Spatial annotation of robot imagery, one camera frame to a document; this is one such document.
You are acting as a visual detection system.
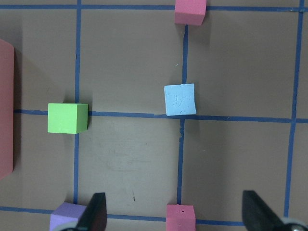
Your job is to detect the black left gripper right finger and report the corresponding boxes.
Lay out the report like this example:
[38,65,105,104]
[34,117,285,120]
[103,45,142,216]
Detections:
[242,190,284,231]

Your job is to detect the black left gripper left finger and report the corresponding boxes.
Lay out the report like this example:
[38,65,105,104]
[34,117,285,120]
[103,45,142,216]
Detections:
[76,192,107,231]

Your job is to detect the light blue foam block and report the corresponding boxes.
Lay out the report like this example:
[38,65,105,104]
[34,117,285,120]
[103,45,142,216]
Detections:
[164,84,196,116]

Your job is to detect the purple foam block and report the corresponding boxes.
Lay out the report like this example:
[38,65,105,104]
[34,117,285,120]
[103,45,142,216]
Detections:
[49,202,86,231]

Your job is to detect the pink foam block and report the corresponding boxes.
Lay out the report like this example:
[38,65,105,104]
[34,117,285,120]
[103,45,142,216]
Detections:
[174,0,207,26]
[166,205,196,231]

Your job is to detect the green foam block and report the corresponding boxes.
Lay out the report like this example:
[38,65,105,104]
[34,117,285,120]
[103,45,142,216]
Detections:
[48,103,89,134]

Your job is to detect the pink plastic tray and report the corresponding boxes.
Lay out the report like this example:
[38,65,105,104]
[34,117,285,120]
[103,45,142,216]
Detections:
[0,40,14,179]

